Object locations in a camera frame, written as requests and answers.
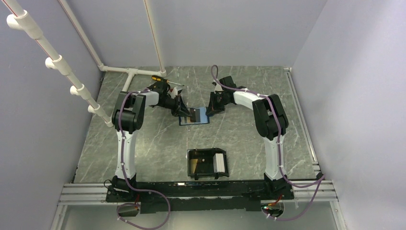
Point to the black plastic card tray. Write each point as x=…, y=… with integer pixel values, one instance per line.
x=207, y=169

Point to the aluminium rail frame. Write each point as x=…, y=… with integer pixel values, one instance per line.
x=95, y=194

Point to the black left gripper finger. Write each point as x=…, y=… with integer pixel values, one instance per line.
x=186, y=113
x=182, y=106

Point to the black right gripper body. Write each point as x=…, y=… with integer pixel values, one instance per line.
x=218, y=101

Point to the yellow black screwdriver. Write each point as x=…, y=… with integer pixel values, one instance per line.
x=161, y=79

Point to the white card stack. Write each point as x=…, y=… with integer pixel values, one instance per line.
x=219, y=163

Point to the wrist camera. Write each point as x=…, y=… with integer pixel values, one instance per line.
x=174, y=92
x=217, y=87

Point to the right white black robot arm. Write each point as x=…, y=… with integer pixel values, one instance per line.
x=270, y=118

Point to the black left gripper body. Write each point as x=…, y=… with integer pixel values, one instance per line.
x=173, y=104

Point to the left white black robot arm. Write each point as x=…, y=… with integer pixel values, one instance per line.
x=128, y=118

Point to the white pvc pipe frame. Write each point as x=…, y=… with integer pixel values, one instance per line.
x=20, y=19

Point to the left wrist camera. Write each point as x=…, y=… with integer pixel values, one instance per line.
x=174, y=92

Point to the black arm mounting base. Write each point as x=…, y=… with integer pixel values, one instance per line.
x=154, y=197

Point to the blue leather card holder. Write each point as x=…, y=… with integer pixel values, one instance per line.
x=204, y=117

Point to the dark grey credit card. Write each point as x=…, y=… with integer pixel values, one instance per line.
x=196, y=112

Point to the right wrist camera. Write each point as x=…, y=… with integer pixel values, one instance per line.
x=217, y=87

